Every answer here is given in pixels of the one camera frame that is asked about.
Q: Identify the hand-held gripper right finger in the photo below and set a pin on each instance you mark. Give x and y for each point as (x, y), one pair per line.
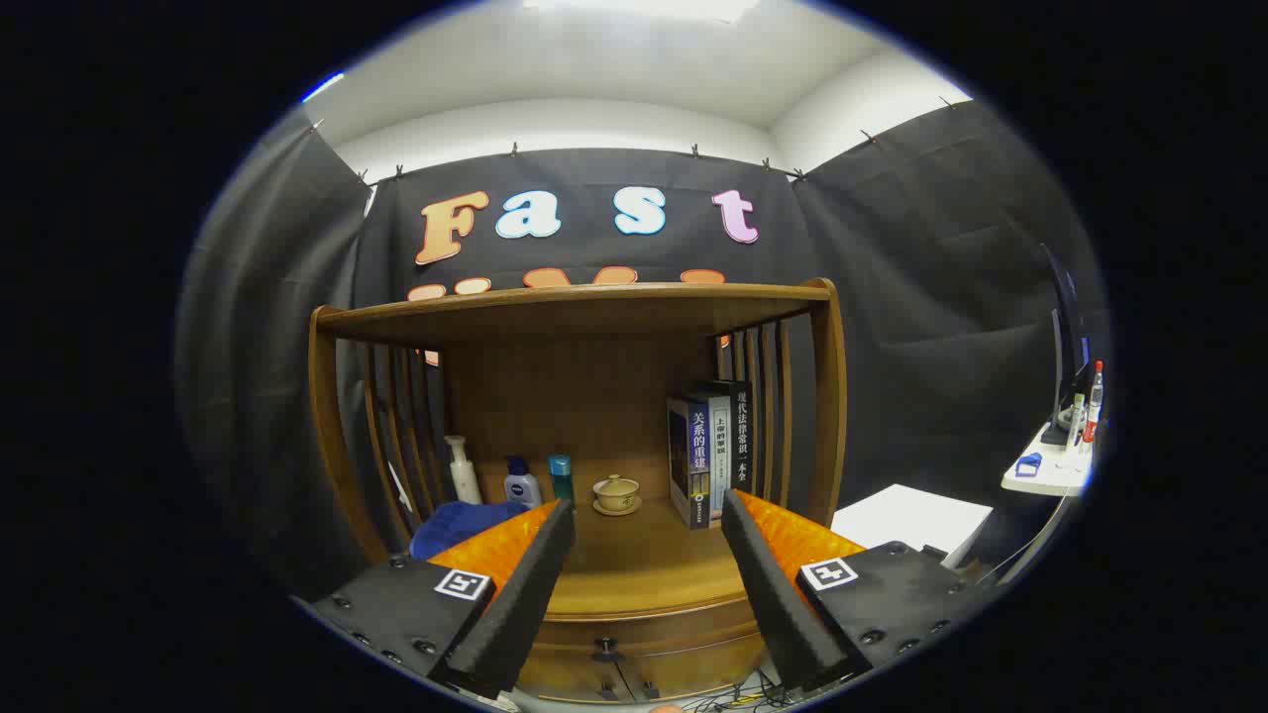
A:
(773, 594)

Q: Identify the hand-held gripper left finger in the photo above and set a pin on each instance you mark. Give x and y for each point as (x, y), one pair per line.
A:
(515, 604)

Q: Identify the wooden drawer with black knob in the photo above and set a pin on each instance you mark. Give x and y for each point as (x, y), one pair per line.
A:
(684, 644)

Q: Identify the wooden countertop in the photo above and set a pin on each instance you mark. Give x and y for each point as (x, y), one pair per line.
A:
(644, 555)

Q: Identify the wooden cabinet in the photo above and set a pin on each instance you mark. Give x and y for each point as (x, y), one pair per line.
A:
(594, 396)

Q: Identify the blue towel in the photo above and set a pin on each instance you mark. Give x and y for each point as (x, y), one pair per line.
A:
(461, 525)

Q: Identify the white lotion bottle blue cap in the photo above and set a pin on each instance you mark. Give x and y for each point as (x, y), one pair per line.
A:
(522, 488)

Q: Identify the teal clear bottle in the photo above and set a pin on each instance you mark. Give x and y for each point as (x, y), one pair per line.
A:
(562, 480)

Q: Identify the white pump bottle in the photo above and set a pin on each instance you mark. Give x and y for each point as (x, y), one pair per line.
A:
(464, 480)

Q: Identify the beige lidded teacup with saucer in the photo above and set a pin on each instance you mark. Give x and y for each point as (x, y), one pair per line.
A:
(617, 495)

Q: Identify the blue spine book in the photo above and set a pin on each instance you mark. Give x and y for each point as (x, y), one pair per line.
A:
(691, 465)

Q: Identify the white box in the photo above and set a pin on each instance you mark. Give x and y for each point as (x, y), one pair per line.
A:
(906, 520)

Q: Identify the pale spine book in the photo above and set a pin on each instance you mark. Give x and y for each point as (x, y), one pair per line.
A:
(720, 446)

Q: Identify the black spine book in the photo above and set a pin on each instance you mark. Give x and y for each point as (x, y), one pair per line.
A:
(742, 436)

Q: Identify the small blue object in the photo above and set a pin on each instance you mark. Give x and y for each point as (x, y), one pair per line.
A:
(1028, 464)

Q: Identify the white side desk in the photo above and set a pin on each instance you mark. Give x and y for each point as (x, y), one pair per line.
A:
(1055, 475)

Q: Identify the small white bottle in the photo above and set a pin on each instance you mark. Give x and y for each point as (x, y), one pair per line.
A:
(1076, 421)

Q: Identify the ceiling light panel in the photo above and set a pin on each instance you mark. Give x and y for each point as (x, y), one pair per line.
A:
(644, 6)

